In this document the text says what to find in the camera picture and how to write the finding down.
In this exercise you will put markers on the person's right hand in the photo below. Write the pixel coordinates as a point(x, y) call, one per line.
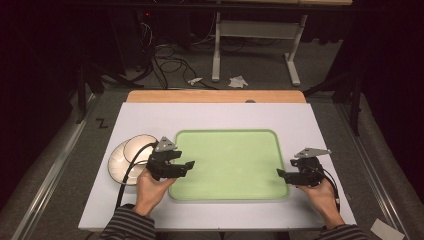
point(321, 200)

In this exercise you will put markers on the green tray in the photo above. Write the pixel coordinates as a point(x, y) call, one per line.
point(230, 163)

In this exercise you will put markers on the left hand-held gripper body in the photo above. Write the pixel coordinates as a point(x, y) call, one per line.
point(160, 165)

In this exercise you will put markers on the white desk frame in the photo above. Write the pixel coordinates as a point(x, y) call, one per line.
point(253, 29)

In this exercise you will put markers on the crumpled white paper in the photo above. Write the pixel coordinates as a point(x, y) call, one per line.
point(238, 82)

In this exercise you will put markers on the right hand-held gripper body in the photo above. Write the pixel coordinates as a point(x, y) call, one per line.
point(308, 170)

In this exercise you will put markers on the metal floor rail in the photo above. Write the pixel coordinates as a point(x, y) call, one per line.
point(370, 166)
point(50, 186)

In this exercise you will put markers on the small white paper scrap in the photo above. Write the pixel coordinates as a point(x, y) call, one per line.
point(195, 80)

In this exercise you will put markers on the large white plate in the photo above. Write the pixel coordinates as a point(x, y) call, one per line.
point(116, 165)

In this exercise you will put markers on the flat white paper sheet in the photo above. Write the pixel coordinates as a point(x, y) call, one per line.
point(386, 230)

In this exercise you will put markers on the grey table grommet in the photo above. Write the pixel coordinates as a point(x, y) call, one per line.
point(250, 101)

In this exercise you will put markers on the black metal stand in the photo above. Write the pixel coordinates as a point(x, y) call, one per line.
point(350, 86)
point(96, 76)

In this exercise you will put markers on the small white plate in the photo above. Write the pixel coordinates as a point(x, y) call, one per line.
point(140, 148)

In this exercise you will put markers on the person's left hand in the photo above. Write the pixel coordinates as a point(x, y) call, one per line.
point(151, 191)

